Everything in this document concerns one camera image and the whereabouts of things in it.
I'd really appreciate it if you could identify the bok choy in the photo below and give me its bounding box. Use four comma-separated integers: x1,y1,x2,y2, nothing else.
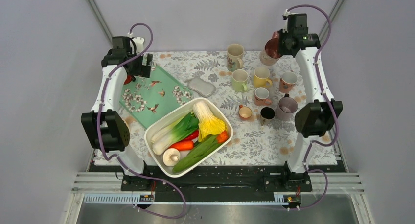
151,112,199,155

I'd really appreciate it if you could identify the white mushroom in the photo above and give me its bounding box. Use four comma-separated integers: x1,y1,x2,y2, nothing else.
162,148,181,167

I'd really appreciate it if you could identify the small orange mug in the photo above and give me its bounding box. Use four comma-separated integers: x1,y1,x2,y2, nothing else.
238,105,253,121

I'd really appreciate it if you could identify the green floral tray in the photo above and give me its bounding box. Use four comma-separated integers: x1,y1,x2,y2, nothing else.
120,66,193,129

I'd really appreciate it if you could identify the red mug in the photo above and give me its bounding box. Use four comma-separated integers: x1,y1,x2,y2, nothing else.
124,75,136,85

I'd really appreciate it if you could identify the purple cable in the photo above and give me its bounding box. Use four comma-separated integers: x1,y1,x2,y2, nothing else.
284,4,340,212
95,22,188,220

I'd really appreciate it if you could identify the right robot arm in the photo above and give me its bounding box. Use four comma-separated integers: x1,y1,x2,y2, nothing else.
277,12,343,191

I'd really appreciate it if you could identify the peach floral mug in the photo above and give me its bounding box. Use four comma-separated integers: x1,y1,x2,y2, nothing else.
279,71,298,93

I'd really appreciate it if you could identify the grey sponge pad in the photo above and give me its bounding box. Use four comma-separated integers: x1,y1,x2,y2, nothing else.
185,77,215,98

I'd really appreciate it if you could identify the light green mug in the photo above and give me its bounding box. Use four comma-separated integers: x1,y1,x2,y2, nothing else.
231,69,248,92

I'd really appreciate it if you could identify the terracotta pink mug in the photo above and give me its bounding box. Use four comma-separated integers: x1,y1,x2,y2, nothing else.
254,87,273,106

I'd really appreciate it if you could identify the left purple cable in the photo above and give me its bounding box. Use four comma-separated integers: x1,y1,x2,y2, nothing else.
95,22,188,220

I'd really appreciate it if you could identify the red chili pepper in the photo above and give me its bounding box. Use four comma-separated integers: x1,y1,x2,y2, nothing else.
183,130,199,141

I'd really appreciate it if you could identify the napa cabbage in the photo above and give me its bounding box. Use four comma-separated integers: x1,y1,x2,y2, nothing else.
192,100,227,142

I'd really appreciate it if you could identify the orange carrot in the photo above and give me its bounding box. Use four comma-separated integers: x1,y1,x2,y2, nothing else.
170,140,194,151

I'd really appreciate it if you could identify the white rectangular basin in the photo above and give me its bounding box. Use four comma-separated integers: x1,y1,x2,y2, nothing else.
144,97,234,178

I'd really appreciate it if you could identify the cream floral mug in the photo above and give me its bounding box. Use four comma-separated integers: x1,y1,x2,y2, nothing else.
227,44,245,72

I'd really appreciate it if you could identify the brown small cup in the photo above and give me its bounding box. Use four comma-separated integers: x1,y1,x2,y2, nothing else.
259,107,276,126

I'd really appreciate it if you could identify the purple mug black handle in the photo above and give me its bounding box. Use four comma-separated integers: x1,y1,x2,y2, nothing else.
276,94,298,121

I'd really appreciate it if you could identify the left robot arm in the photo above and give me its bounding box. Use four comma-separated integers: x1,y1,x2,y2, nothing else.
81,34,152,190

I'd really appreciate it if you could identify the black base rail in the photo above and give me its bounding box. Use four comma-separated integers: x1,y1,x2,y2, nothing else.
120,164,314,193

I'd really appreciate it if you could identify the pink tall cup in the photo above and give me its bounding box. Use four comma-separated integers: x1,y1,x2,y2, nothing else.
259,38,282,66

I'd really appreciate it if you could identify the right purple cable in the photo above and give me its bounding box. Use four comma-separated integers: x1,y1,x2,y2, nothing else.
284,4,340,212

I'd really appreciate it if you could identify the yellow mug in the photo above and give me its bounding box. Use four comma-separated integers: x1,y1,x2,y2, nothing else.
253,67,273,88

